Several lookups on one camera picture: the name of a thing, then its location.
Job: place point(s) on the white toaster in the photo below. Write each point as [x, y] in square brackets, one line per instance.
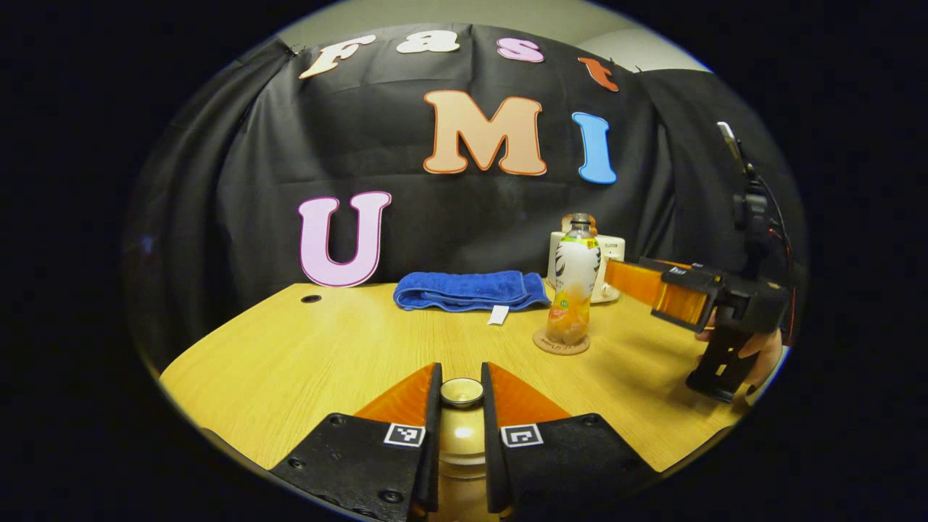
[610, 250]

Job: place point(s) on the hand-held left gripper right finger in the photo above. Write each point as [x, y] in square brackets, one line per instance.
[491, 449]

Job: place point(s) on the cream teacup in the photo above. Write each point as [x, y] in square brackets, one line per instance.
[462, 489]

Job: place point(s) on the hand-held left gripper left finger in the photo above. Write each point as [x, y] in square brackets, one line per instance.
[433, 435]

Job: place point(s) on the black backdrop cloth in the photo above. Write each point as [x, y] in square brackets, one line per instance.
[290, 145]

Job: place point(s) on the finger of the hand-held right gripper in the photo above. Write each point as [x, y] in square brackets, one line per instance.
[689, 272]
[681, 304]

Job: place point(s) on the white label water bottle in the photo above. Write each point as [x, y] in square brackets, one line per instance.
[574, 275]

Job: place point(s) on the blue towel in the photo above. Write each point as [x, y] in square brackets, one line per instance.
[471, 290]

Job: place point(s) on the round wooden coaster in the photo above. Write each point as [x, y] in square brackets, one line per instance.
[562, 348]

